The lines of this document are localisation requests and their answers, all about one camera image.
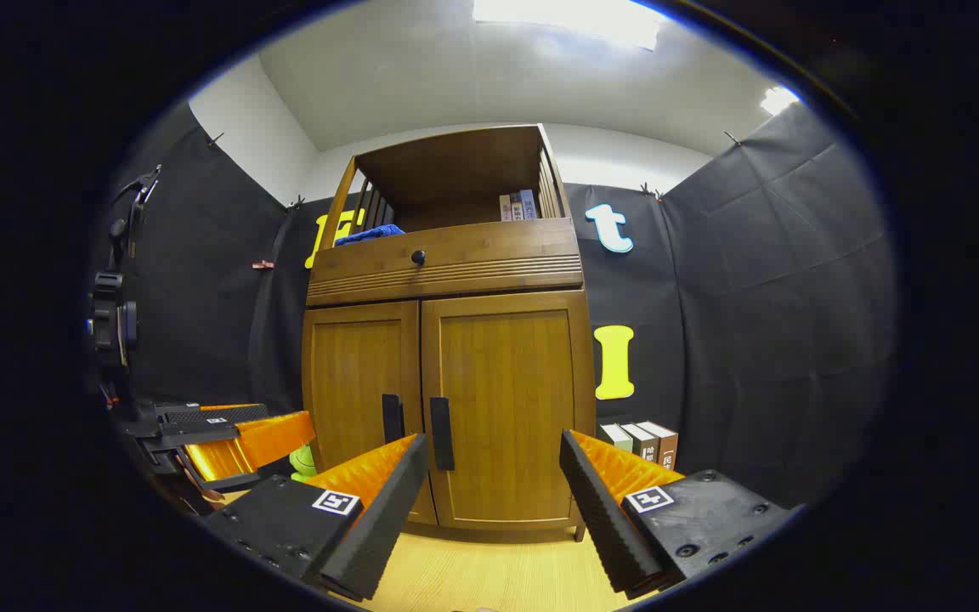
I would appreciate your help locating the large ceiling light panel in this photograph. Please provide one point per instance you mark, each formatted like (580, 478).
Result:
(574, 15)

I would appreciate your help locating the green toy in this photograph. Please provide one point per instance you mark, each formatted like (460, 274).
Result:
(302, 461)

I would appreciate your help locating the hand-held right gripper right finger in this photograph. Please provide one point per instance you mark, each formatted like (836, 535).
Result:
(596, 510)

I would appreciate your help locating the wooden shoe cabinet door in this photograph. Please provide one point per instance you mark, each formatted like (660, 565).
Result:
(515, 382)
(353, 365)

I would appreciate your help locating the wooden double-door shoe cabinet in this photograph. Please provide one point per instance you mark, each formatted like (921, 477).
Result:
(455, 170)

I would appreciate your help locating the black backdrop cloth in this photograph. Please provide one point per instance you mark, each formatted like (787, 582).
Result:
(753, 297)

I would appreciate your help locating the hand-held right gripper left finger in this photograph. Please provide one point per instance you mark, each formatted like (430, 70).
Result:
(387, 518)

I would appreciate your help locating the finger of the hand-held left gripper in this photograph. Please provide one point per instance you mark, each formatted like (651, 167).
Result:
(200, 416)
(273, 438)

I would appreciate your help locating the small upright book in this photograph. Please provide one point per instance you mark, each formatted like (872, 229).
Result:
(529, 205)
(506, 209)
(517, 207)

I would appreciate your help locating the small ceiling light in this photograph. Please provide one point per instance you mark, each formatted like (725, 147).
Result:
(778, 99)

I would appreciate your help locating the light brown book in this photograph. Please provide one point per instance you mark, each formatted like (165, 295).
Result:
(664, 444)

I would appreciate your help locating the wooden cabinet drawer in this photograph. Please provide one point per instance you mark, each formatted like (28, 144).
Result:
(489, 255)

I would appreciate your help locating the dark brown book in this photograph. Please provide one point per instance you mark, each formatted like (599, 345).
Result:
(642, 442)

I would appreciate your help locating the blue cloth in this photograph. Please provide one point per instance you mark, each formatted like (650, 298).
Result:
(370, 233)

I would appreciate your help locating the white green book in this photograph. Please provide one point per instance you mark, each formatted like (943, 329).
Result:
(615, 436)

